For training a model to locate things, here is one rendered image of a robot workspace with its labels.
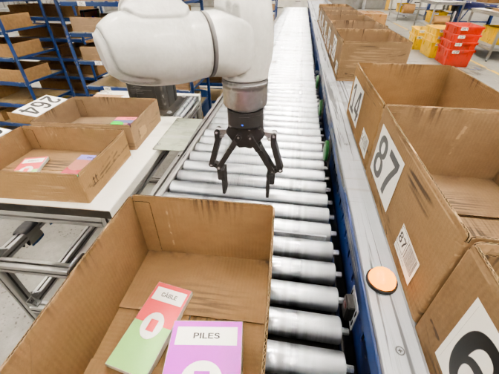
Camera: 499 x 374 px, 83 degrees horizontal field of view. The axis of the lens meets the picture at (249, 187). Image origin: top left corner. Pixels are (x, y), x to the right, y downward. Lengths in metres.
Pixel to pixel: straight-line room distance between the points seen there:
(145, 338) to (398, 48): 1.40
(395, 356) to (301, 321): 0.20
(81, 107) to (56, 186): 0.65
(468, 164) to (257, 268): 0.54
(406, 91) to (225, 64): 0.75
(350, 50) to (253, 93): 0.95
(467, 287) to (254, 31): 0.45
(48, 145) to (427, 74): 1.33
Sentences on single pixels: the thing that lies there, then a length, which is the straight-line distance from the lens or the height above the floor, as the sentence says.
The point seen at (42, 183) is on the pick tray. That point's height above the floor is 0.81.
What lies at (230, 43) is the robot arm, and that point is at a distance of 0.50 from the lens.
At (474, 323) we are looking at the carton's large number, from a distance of 0.37.
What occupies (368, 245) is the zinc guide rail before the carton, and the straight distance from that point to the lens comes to 0.55.
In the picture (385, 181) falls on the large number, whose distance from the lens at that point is 0.61.
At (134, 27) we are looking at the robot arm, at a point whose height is 1.21.
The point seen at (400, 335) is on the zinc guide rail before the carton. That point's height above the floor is 0.89.
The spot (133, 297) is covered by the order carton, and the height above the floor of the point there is 0.76.
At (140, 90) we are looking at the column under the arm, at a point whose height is 0.85.
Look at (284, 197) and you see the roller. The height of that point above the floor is 0.74.
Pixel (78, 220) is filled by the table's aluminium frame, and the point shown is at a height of 0.70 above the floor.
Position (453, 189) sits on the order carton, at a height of 0.89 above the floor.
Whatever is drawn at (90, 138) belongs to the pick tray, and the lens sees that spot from 1.16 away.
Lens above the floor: 1.27
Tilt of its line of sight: 36 degrees down
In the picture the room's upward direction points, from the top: straight up
